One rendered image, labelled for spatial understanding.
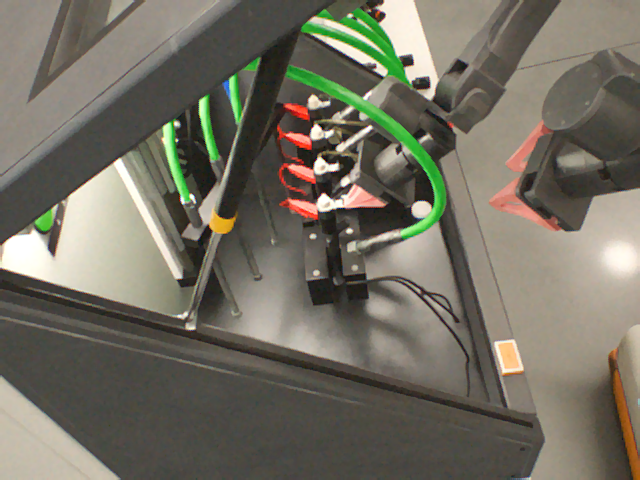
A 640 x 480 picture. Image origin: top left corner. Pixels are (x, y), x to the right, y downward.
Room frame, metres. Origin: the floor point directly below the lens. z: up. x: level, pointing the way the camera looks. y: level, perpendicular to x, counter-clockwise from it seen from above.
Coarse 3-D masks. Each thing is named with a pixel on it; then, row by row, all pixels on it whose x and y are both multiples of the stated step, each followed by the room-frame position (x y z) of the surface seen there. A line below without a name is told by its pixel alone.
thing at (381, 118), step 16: (256, 64) 0.58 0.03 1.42; (304, 80) 0.56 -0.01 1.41; (320, 80) 0.55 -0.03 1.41; (336, 96) 0.54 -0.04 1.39; (352, 96) 0.54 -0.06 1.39; (368, 112) 0.53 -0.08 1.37; (384, 112) 0.53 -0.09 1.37; (400, 128) 0.52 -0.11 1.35; (416, 144) 0.51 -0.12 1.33; (176, 160) 0.66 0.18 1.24; (432, 160) 0.51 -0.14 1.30; (176, 176) 0.66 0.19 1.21; (432, 176) 0.50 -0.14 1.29; (432, 208) 0.50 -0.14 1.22; (416, 224) 0.51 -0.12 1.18; (432, 224) 0.50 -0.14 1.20
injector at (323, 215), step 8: (320, 216) 0.64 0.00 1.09; (328, 216) 0.64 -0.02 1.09; (336, 216) 0.65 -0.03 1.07; (320, 224) 0.64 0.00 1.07; (328, 224) 0.64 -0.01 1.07; (336, 224) 0.64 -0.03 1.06; (344, 224) 0.64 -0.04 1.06; (328, 232) 0.64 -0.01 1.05; (336, 232) 0.64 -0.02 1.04; (328, 240) 0.64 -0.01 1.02; (336, 240) 0.65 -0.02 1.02; (328, 248) 0.64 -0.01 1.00; (336, 248) 0.64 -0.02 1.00; (336, 256) 0.64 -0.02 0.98; (336, 264) 0.64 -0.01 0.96; (336, 272) 0.64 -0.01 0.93; (336, 280) 0.64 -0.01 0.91
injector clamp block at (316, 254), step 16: (336, 144) 0.91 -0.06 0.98; (336, 160) 0.86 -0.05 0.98; (336, 176) 0.82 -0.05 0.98; (352, 208) 0.74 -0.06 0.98; (352, 224) 0.70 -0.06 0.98; (304, 240) 0.69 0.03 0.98; (320, 240) 0.68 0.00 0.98; (352, 240) 0.67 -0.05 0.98; (304, 256) 0.65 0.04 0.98; (320, 256) 0.65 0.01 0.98; (352, 256) 0.63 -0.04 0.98; (320, 272) 0.61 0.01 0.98; (352, 272) 0.60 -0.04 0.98; (320, 288) 0.60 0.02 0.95; (352, 288) 0.60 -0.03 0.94; (368, 288) 0.60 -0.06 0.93; (320, 304) 0.60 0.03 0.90
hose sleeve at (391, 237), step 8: (392, 232) 0.53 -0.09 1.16; (400, 232) 0.52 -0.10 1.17; (360, 240) 0.55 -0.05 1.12; (368, 240) 0.54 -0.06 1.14; (376, 240) 0.53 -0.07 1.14; (384, 240) 0.52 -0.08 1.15; (392, 240) 0.52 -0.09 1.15; (400, 240) 0.51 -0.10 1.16; (360, 248) 0.54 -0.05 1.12; (368, 248) 0.53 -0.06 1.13
